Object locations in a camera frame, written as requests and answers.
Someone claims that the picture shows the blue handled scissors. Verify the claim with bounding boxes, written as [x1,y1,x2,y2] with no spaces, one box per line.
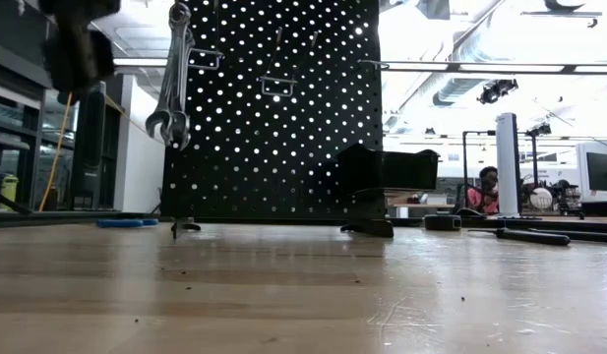
[95,217,159,229]

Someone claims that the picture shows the black metal pegboard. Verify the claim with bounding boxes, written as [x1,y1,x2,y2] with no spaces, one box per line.
[159,0,395,240]

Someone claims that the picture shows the black handled pliers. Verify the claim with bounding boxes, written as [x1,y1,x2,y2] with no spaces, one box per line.
[467,225,607,247]

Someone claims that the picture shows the silver double prong peg hook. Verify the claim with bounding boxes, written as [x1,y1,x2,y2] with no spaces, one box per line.
[187,47,224,71]
[259,27,320,98]

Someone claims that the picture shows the black tower fan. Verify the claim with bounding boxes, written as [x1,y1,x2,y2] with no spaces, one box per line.
[69,81,108,210]

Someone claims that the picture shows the glass shelf cabinet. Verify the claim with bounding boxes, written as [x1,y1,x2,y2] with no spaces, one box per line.
[0,38,76,213]

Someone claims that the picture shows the yellow-green container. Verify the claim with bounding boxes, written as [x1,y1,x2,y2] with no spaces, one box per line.
[0,174,21,204]

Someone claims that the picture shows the black plastic bin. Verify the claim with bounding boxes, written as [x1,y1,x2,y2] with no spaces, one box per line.
[335,143,441,194]

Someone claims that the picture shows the black pipe stand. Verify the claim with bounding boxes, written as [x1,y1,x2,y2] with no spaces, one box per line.
[525,121,553,198]
[461,129,497,199]

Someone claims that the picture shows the black ceiling spotlight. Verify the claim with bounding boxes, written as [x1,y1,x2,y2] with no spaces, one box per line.
[476,78,520,106]

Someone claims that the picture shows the person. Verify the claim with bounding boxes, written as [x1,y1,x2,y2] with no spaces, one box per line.
[465,165,501,216]

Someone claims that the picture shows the white tower fan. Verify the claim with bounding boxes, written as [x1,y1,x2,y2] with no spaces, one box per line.
[494,111,524,218]

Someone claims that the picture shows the white round ball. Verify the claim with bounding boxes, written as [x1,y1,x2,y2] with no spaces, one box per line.
[530,187,554,210]

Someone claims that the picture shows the black computer monitor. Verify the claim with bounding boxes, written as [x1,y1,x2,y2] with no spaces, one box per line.
[585,150,607,194]

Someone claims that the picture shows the yellow cable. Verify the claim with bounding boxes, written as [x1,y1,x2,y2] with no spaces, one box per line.
[36,90,166,213]

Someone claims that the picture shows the black aluminium table frame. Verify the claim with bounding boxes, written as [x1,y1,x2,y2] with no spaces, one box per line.
[0,209,607,241]

